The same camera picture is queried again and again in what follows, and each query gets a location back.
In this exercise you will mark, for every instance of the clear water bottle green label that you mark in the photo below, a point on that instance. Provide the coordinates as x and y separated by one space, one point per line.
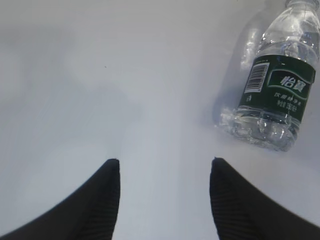
275 95

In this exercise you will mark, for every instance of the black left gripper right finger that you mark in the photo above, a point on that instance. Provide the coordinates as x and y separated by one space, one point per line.
242 212

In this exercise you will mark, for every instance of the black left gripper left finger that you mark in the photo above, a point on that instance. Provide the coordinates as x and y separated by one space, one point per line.
89 213

